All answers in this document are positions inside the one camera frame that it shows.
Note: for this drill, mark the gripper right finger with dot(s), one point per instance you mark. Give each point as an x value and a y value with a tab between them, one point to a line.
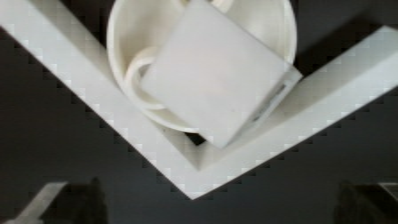
366	203

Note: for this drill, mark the white U-shaped fence wall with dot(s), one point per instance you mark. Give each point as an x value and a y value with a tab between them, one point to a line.
199	166

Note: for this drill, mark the white stool leg with tag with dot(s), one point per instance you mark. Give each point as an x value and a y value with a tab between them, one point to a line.
218	78

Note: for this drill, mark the white round stool seat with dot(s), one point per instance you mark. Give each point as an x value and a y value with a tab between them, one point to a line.
142	19

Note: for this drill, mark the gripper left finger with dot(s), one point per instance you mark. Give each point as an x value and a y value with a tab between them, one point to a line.
67	203

